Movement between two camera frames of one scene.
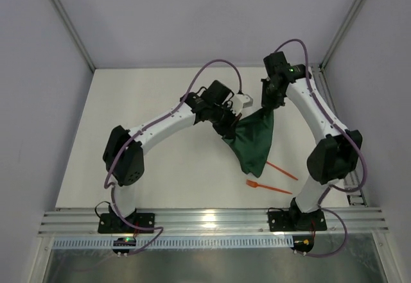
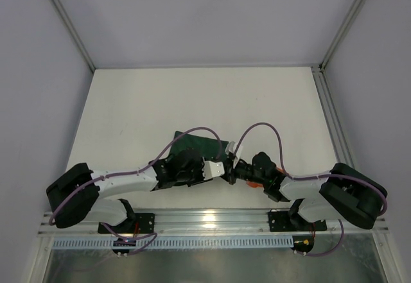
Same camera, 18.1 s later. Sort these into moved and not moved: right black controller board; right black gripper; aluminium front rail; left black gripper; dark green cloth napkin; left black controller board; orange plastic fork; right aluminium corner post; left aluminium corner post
Moved: left black gripper; right black gripper; dark green cloth napkin
Not moved: orange plastic fork; left black controller board; right black controller board; left aluminium corner post; aluminium front rail; right aluminium corner post
